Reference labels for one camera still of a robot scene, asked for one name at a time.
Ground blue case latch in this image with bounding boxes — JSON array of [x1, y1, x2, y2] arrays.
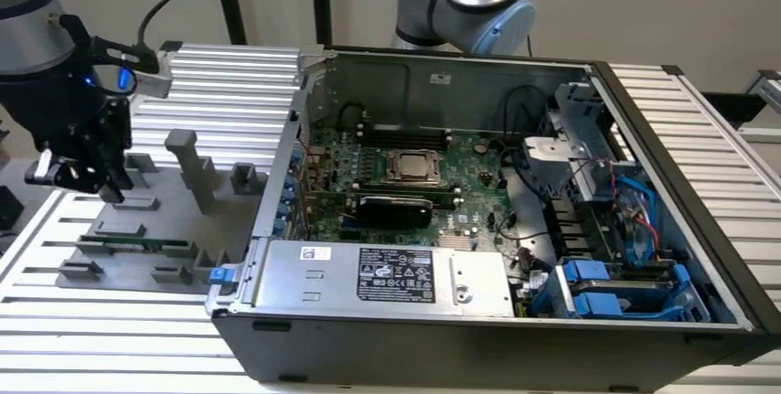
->
[[207, 265, 237, 287]]

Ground black open PC case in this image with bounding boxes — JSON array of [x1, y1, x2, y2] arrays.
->
[[206, 44, 768, 389]]

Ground blue disk bay brackets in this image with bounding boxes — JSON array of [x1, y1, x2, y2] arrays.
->
[[529, 256, 715, 323]]

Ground red wire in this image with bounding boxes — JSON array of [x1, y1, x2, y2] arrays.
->
[[632, 214, 665, 250]]

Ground green RAM stick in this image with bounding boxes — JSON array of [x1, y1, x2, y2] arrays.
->
[[78, 238, 193, 251]]

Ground black RAM slots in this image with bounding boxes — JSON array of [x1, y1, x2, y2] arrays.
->
[[362, 127, 453, 149]]

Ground silver disk bay cage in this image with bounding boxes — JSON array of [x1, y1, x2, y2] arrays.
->
[[521, 81, 644, 204]]

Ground small silver heatsink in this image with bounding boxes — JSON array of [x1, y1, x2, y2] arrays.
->
[[434, 234, 478, 251]]

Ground aluminium frame profile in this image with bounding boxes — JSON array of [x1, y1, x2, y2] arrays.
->
[[736, 69, 781, 140]]

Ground blue wire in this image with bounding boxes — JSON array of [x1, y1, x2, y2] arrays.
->
[[613, 174, 665, 259]]

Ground silver power supply unit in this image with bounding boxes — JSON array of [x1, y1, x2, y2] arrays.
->
[[242, 239, 521, 320]]

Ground black camera cable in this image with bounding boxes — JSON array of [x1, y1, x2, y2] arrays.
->
[[137, 0, 231, 50]]

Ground CPU socket with CPU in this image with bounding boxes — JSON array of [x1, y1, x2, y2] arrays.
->
[[378, 148, 446, 184]]

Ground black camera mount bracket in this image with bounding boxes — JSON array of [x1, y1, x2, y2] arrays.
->
[[58, 14, 162, 76]]

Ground grey parts rack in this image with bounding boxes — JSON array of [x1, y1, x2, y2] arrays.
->
[[54, 129, 271, 295]]

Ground green motherboard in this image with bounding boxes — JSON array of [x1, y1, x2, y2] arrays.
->
[[298, 126, 552, 276]]

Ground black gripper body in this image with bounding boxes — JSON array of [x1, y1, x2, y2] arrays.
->
[[0, 63, 137, 167]]

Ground black box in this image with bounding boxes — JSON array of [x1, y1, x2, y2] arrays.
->
[[0, 186, 26, 231]]

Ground short black looped wire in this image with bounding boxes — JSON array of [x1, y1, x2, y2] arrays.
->
[[339, 101, 369, 131]]

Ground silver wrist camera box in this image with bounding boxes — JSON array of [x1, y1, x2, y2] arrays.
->
[[130, 48, 177, 101]]

